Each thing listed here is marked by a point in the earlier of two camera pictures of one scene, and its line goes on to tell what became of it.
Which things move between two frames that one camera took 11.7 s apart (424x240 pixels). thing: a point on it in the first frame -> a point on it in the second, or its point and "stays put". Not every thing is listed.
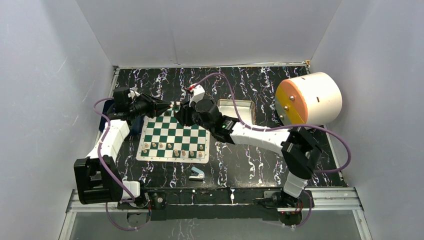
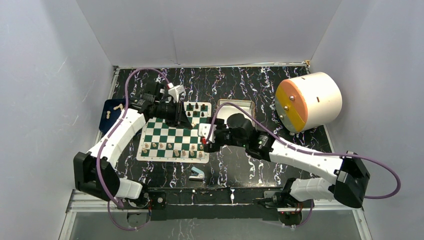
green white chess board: x=164 y=138 stays put
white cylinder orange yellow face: x=313 y=99 stays put
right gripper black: x=183 y=114 -> x=215 y=146
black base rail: x=218 y=204 stays put
